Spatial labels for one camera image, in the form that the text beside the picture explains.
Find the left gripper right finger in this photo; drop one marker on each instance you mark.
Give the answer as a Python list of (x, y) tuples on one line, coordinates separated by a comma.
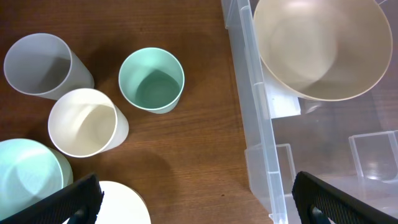
[(319, 202)]

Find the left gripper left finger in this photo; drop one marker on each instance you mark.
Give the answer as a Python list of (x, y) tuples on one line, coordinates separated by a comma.
[(79, 202)]

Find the mint green plastic cup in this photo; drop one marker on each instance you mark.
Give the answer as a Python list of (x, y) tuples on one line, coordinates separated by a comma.
[(152, 79)]

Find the beige bowl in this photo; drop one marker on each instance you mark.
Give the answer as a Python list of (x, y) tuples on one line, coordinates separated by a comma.
[(325, 50)]

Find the white small bowl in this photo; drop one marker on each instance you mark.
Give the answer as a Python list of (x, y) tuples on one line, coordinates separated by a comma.
[(120, 205)]

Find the mint green small bowl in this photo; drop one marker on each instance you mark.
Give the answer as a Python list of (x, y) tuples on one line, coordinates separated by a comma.
[(30, 171)]

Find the clear plastic storage bin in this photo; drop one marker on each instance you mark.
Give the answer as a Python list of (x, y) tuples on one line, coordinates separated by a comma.
[(350, 144)]

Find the cream plastic cup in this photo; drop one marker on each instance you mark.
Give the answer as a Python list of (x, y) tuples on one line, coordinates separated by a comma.
[(85, 122)]

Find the white label in bin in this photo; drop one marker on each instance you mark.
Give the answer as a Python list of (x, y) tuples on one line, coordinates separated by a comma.
[(281, 103)]

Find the grey plastic cup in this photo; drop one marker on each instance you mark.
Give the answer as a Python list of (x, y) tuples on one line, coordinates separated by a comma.
[(43, 65)]

